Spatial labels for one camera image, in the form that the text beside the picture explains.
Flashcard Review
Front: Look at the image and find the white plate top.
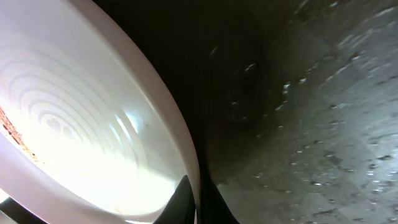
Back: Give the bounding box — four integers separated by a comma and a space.
1, 0, 200, 223

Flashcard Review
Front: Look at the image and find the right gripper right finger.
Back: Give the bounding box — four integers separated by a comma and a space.
198, 156, 239, 224

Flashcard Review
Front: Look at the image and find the brown serving tray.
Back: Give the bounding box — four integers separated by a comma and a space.
98, 0, 397, 223

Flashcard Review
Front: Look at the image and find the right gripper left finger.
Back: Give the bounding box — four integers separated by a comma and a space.
154, 175, 196, 224

